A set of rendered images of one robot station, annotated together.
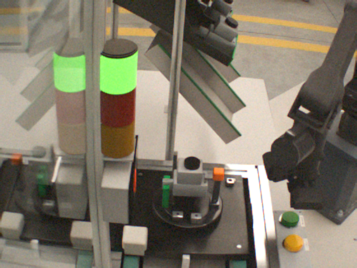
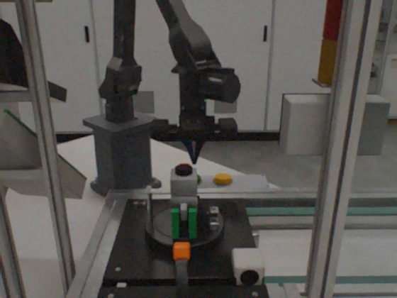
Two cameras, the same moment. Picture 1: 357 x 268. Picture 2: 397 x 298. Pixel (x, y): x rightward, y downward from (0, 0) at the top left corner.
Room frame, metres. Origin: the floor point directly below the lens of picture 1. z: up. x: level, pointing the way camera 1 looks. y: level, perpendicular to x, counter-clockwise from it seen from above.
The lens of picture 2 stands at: (0.75, 0.54, 1.35)
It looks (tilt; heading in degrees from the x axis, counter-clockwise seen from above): 22 degrees down; 271
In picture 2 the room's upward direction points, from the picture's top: straight up
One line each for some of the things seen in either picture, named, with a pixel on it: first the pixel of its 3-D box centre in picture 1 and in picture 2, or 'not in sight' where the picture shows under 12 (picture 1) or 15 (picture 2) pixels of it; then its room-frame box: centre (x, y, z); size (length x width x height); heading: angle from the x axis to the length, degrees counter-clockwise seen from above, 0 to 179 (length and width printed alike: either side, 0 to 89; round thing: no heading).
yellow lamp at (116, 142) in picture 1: (116, 133); (341, 60); (0.58, 0.08, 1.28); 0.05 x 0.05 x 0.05
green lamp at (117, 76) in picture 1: (116, 67); not in sight; (0.58, 0.08, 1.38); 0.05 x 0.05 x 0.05
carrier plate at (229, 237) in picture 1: (187, 212); (184, 235); (0.78, -0.03, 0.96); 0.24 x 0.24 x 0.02; 2
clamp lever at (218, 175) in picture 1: (212, 185); not in sight; (0.78, -0.07, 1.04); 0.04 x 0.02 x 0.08; 92
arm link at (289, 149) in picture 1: (306, 127); (209, 70); (0.73, -0.22, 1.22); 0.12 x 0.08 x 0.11; 140
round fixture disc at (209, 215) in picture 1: (187, 205); (184, 226); (0.78, -0.03, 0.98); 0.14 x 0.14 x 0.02
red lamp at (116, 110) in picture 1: (116, 101); (347, 15); (0.58, 0.08, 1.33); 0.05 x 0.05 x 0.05
